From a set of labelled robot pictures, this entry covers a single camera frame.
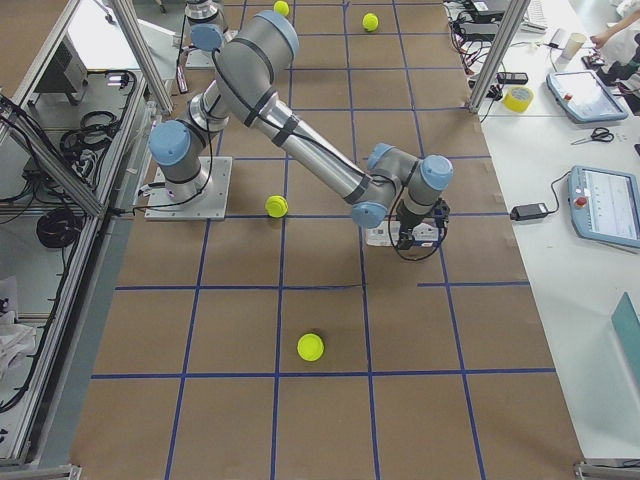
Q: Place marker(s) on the teach pendant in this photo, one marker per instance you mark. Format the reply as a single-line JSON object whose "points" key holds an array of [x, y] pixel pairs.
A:
{"points": [[604, 205], [584, 97]]}

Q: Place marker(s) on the paper cup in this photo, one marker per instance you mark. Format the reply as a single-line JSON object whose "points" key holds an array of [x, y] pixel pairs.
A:
{"points": [[573, 45]]}

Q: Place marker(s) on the Wilson tennis ball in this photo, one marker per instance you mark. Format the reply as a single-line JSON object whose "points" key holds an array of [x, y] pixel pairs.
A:
{"points": [[281, 7]]}

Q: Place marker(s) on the Roland Garros tennis ball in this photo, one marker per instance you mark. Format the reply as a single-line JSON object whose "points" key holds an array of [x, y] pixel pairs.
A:
{"points": [[310, 347]]}

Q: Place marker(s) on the yellow tape roll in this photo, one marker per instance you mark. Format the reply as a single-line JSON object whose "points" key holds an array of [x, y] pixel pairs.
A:
{"points": [[518, 98]]}

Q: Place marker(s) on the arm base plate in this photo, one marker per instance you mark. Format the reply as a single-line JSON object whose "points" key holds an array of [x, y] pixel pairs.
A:
{"points": [[204, 198]]}

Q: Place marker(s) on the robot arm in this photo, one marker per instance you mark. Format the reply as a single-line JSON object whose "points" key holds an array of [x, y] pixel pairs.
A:
{"points": [[395, 186], [204, 11]]}

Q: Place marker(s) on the black power adapter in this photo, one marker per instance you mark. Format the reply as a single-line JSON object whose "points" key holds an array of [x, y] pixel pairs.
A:
{"points": [[526, 212]]}

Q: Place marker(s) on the teach pendant far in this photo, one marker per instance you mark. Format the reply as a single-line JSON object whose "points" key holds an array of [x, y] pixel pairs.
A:
{"points": [[584, 97]]}

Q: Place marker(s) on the teach pendant near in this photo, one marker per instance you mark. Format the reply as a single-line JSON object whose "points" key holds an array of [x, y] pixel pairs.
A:
{"points": [[604, 205]]}

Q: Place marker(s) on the black remote device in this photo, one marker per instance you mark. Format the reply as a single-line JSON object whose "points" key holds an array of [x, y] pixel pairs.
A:
{"points": [[512, 78]]}

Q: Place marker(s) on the black scissors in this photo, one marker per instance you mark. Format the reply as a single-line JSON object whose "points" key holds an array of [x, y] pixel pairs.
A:
{"points": [[599, 134]]}

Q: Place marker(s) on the centre tennis ball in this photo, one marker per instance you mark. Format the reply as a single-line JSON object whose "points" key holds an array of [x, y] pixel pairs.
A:
{"points": [[370, 22]]}

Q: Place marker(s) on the tennis ball near base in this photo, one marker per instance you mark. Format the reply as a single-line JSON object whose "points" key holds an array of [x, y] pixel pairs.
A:
{"points": [[276, 206]]}

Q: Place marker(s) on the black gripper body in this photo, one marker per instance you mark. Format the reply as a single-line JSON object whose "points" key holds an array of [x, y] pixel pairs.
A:
{"points": [[411, 222]]}

